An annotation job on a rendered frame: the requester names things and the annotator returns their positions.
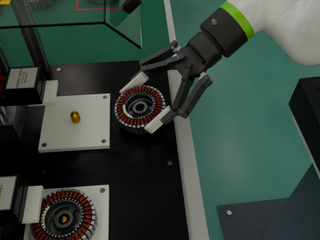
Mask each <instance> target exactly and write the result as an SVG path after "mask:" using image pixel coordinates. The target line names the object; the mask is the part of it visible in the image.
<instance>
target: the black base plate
mask: <svg viewBox="0 0 320 240"><path fill-rule="evenodd" d="M139 61H140V60H131V61H113V62H95V63H77V64H60V65H50V66H49V71H46V72H44V70H42V71H43V73H45V75H46V78H47V80H57V81H58V90H57V97H58V96H75V95H91V94H108V93H110V148H109V149H94V150H73V151H59V152H44V153H39V151H38V147H39V141H40V134H41V128H42V122H43V116H44V110H45V107H44V106H28V105H22V106H23V108H24V110H25V112H26V116H25V121H24V125H23V130H22V135H21V139H20V140H7V141H0V175H8V174H13V173H15V172H16V173H17V174H21V176H22V177H23V179H26V180H27V182H28V183H29V186H43V188H44V189H56V188H70V187H84V186H97V185H109V188H110V199H109V240H190V239H189V232H188V225H187V217H186V210H185V203H184V195H183V188H182V181H181V173H180V163H179V156H178V148H177V141H176V133H175V126H174V119H173V120H172V121H170V122H169V123H168V124H166V125H165V124H162V125H161V126H160V127H159V128H158V129H157V130H156V131H155V132H153V133H152V134H151V133H149V132H147V133H145V134H144V132H143V134H135V133H134V134H133V133H131V132H127V131H126V130H124V129H123V128H122V127H121V126H120V124H119V122H118V120H117V118H116V115H115V109H114V108H115V103H116V101H117V100H118V98H119V96H120V97H121V94H120V90H121V89H122V88H124V87H125V86H126V85H127V84H128V83H129V82H130V81H131V80H130V79H131V78H132V77H133V76H134V75H135V74H136V73H137V72H139V71H140V69H141V67H140V64H139ZM143 85H146V86H150V87H153V88H156V89H157V90H159V91H160V92H161V93H162V95H163V97H164V100H165V104H166V107H167V106H171V107H172V104H171V96H170V86H169V79H168V72H167V71H164V72H160V73H156V74H152V75H150V76H149V79H148V80H147V81H146V82H145V83H144V84H142V87H143ZM25 227H26V224H20V225H7V226H3V228H2V233H1V238H0V240H23V238H24V232H25Z"/></svg>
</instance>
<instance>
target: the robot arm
mask: <svg viewBox="0 0 320 240"><path fill-rule="evenodd" d="M200 29H201V30H202V32H201V31H200V32H198V33H197V34H195V35H194V36H193V37H192V38H191V39H190V40H189V41H188V44H187V45H186V46H185V47H183V48H181V47H180V45H179V44H178V43H177V42H176V41H175V40H174V41H172V42H171V43H170V44H169V45H168V46H167V47H165V48H163V49H161V50H159V51H157V52H155V53H153V54H151V55H149V56H147V57H145V58H143V59H141V60H140V61H139V64H140V67H141V69H140V71H139V72H137V73H136V74H135V75H134V76H133V77H132V78H131V79H130V80H131V81H130V82H129V83H128V84H127V85H126V86H125V87H124V88H122V89H121V90H120V94H123V93H124V92H125V91H127V90H128V89H130V90H131V88H132V87H134V89H135V86H138V87H139V86H141V85H142V84H144V83H145V82H146V81H147V80H148V79H149V76H150V75H152V74H156V73H160V72H164V71H168V70H177V71H178V72H179V73H180V74H181V76H182V77H181V84H180V87H179V89H178V92H177V95H176V97H175V100H174V102H173V105H172V107H171V106H167V107H166V108H165V109H164V110H163V111H162V112H161V113H160V114H159V115H157V116H156V117H155V118H154V119H153V120H152V121H151V122H150V123H149V124H147V125H146V126H145V127H144V129H145V130H146V131H148V132H149V133H151V134H152V133H153V132H155V131H156V130H157V129H158V128H159V127H160V126H161V125H162V124H165V125H166V124H168V123H169V122H170V121H172V120H173V119H174V118H175V117H176V116H181V117H183V118H184V119H186V118H187V117H188V116H189V115H190V113H191V112H192V110H193V108H194V107H195V105H196V104H197V102H198V100H199V99H200V97H201V96H202V94H203V93H204V91H205V90H206V88H208V87H209V86H210V85H211V84H212V83H213V81H212V79H211V78H210V77H209V75H207V74H206V73H205V72H206V71H207V69H209V68H211V67H213V66H214V65H215V64H216V63H217V62H218V61H219V60H221V59H222V58H221V57H222V55H223V56H224V57H226V58H229V57H230V56H231V55H232V54H233V53H235V52H236V51H237V50H238V49H239V48H240V47H241V46H243V45H244V44H245V43H246V42H247V41H248V40H249V39H251V38H252V37H253V36H254V35H255V34H256V33H258V32H260V31H262V32H264V33H266V34H267V35H268V36H269V37H270V38H271V39H272V40H273V41H274V42H275V43H276V44H277V45H278V46H279V48H280V49H281V50H282V51H283V52H284V53H285V55H286V56H287V57H288V58H289V59H290V60H291V61H292V62H294V63H296V64H298V65H301V66H305V67H314V66H318V65H320V0H227V1H226V2H225V3H224V4H222V5H221V6H220V7H219V8H218V9H217V10H216V11H215V12H214V13H212V14H211V15H210V16H209V17H208V18H207V19H206V20H205V21H204V22H203V23H202V24H200ZM174 54H177V56H174V57H171V56H173V55H174ZM170 57H171V58H170ZM165 59H167V60H165ZM197 77H199V81H198V82H197V83H196V85H195V86H194V88H193V89H192V91H191V92H190V94H189V96H188V93H189V91H190V88H191V86H192V85H193V83H194V80H195V78H197ZM187 96H188V97H187Z"/></svg>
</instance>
